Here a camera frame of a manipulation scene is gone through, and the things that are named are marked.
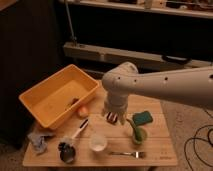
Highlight crumpled grey cloth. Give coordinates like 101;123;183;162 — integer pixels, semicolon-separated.
27;131;54;155

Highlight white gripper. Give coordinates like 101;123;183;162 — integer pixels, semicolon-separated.
101;93;128;125

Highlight grey metal shelf beam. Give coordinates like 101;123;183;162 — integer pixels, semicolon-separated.
63;42;211;71

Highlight yellow plastic bin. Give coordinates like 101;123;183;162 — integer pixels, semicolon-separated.
19;64;99;130

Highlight teal sponge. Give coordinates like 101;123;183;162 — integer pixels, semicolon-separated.
132;111;153;126

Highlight small orange ball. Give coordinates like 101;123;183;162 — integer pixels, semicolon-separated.
77;106;89;118

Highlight silver metal fork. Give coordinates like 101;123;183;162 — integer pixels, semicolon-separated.
109;151;146;158

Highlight white paper cup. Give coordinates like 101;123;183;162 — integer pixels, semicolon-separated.
89;133;107;152

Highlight small dark object in bin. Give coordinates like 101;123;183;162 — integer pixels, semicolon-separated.
70;98;79;105

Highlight green toy in bowl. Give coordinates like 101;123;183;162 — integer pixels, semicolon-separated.
127;119;147;145

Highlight brown striped chocolate bar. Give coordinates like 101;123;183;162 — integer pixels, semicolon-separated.
106;112;118;124

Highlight black and white brush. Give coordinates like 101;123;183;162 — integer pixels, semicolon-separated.
62;119;89;143

